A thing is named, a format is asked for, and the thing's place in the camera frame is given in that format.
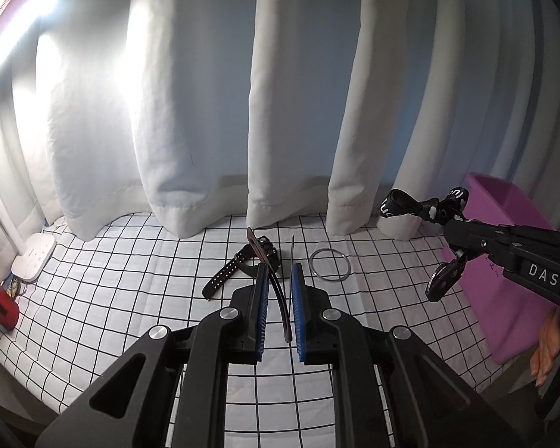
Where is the right human hand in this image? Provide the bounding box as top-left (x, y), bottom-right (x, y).
top-left (530, 308), bottom-right (560, 387)

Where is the grey metal hair pin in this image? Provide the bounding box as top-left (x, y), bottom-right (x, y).
top-left (247, 228), bottom-right (292, 344)

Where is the white grid bed sheet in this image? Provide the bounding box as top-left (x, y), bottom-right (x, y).
top-left (0, 214), bottom-right (501, 447)

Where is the black wrist watch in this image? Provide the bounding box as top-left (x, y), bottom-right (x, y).
top-left (202, 236), bottom-right (281, 301)

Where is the plain silver bangle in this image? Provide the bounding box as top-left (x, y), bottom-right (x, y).
top-left (309, 248), bottom-right (353, 283)

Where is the pink plastic bin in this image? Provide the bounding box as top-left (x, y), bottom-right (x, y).
top-left (459, 173), bottom-right (554, 365)

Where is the white curtain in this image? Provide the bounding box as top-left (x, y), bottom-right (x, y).
top-left (0, 0), bottom-right (560, 285)

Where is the white charger box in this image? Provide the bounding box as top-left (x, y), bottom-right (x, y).
top-left (11, 233), bottom-right (56, 283)

